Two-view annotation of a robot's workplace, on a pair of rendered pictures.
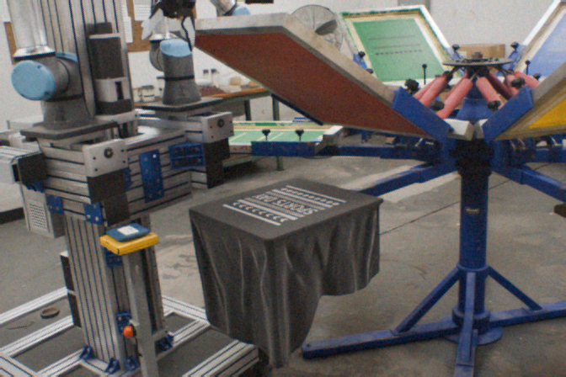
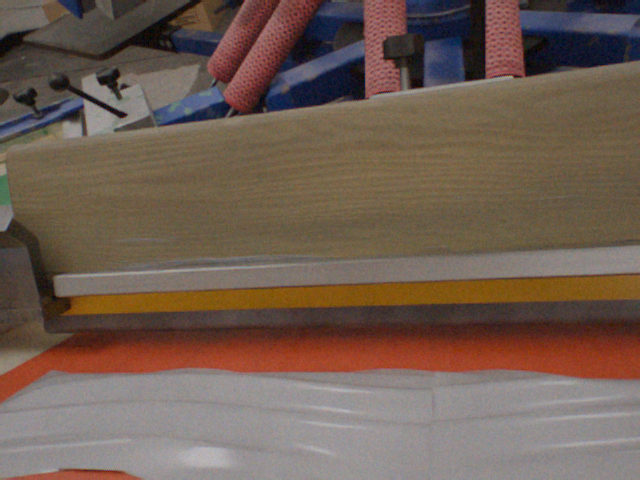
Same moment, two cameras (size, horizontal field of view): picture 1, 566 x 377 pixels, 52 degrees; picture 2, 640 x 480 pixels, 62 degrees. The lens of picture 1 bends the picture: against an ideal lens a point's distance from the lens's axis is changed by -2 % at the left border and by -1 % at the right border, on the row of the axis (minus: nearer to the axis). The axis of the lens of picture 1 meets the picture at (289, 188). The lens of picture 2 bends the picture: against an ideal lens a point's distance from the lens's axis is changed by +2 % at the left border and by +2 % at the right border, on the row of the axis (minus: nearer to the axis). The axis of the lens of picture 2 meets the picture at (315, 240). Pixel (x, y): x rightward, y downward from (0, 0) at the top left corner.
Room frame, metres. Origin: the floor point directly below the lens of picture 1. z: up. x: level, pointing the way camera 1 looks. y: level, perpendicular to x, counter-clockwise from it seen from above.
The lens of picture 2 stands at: (1.96, -0.12, 1.42)
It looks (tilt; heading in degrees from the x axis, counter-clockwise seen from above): 42 degrees down; 330
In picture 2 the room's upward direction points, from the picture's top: 18 degrees counter-clockwise
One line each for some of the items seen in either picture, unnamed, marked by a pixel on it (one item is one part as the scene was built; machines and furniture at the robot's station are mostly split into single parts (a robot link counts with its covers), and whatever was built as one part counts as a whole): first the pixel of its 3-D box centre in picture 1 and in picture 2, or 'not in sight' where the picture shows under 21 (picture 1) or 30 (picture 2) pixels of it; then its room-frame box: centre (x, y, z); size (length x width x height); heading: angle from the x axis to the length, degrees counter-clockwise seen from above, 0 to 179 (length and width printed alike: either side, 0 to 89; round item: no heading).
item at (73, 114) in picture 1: (66, 109); not in sight; (1.88, 0.70, 1.31); 0.15 x 0.15 x 0.10
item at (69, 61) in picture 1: (59, 73); not in sight; (1.87, 0.70, 1.42); 0.13 x 0.12 x 0.14; 175
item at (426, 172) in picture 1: (384, 186); not in sight; (2.18, -0.37, 0.89); 1.24 x 0.06 x 0.06; 129
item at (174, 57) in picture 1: (176, 57); not in sight; (2.27, 0.39, 1.42); 0.13 x 0.12 x 0.14; 27
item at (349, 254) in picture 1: (332, 278); not in sight; (1.71, -0.12, 0.74); 0.46 x 0.04 x 0.42; 129
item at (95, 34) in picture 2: not in sight; (213, 41); (3.23, -0.74, 0.91); 1.34 x 0.40 x 0.08; 9
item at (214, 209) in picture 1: (285, 204); not in sight; (1.87, 0.02, 0.95); 0.48 x 0.44 x 0.01; 129
